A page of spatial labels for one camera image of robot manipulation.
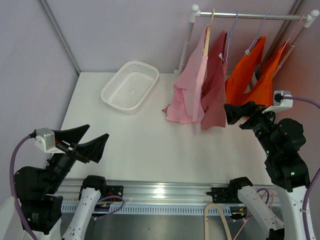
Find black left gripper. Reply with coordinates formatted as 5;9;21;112
44;123;109;193

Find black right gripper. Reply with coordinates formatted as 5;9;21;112
223;100;280;156

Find orange t shirt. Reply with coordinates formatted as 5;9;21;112
225;36;266;105
240;41;288;107

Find dusty rose t shirt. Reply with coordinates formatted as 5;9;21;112
200;31;228;130

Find blue wire hanger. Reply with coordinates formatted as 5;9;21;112
245;12;271;57
225;11;239;62

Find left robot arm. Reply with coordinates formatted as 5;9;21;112
9;124;109;240

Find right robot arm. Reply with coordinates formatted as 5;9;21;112
224;95;318;240

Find orange t shirt on pink hanger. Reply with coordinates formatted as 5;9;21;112
240;41;288;107

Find light pink t shirt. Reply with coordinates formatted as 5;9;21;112
162;26;208;125

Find beige wooden hanger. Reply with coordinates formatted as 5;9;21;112
203;8;215;56

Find beige hanger on floor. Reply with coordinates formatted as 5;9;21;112
203;203;232;240

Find white plastic laundry basket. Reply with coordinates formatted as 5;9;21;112
100;61;160;115

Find metal clothes rack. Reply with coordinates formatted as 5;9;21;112
174;4;320;75

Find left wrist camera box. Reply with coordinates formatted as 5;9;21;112
34;127;64;154

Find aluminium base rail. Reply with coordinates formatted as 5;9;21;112
56;178;280;207

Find white slotted cable duct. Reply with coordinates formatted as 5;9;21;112
61;203;244;216

